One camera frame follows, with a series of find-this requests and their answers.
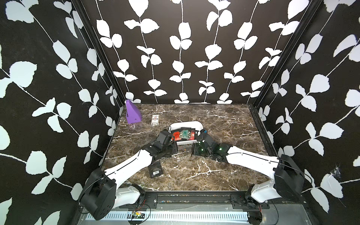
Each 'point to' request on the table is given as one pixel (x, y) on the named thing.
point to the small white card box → (155, 119)
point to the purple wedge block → (133, 114)
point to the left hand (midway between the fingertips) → (179, 145)
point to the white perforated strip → (177, 216)
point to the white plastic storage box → (196, 124)
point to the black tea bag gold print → (155, 170)
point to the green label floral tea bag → (185, 134)
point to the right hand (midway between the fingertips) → (189, 147)
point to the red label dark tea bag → (176, 136)
